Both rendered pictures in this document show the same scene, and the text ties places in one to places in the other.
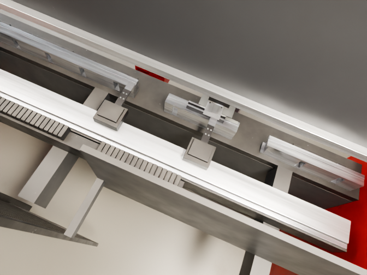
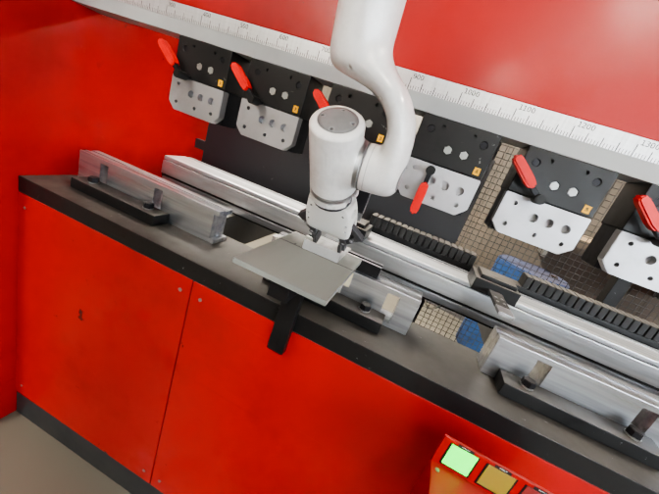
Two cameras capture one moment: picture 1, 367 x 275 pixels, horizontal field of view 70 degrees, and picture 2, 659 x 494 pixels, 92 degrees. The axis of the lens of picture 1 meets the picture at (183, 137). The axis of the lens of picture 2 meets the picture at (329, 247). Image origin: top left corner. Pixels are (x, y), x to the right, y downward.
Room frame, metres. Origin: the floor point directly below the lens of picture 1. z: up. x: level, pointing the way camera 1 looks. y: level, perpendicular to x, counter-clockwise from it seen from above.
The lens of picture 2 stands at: (1.44, -0.04, 1.24)
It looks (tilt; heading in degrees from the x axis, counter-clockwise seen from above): 18 degrees down; 185
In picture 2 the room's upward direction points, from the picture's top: 20 degrees clockwise
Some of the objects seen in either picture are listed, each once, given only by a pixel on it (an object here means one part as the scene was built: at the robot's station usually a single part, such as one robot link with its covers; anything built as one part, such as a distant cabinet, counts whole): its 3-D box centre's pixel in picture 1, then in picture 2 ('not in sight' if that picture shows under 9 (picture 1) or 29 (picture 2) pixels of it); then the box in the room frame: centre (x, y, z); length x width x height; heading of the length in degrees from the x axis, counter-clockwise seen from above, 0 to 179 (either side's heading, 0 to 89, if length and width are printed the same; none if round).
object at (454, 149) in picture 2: not in sight; (443, 166); (0.72, 0.06, 1.26); 0.15 x 0.09 x 0.17; 82
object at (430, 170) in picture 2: not in sight; (422, 189); (0.78, 0.04, 1.20); 0.04 x 0.02 x 0.10; 172
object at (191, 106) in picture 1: (206, 112); (342, 255); (0.70, -0.07, 0.99); 0.20 x 0.03 x 0.03; 82
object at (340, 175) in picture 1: (310, 163); (152, 194); (0.62, -0.66, 0.92); 0.50 x 0.06 x 0.10; 82
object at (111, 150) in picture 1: (138, 165); (421, 237); (0.33, 0.15, 1.02); 0.37 x 0.06 x 0.04; 82
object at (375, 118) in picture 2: not in sight; (356, 135); (0.69, -0.13, 1.26); 0.15 x 0.09 x 0.17; 82
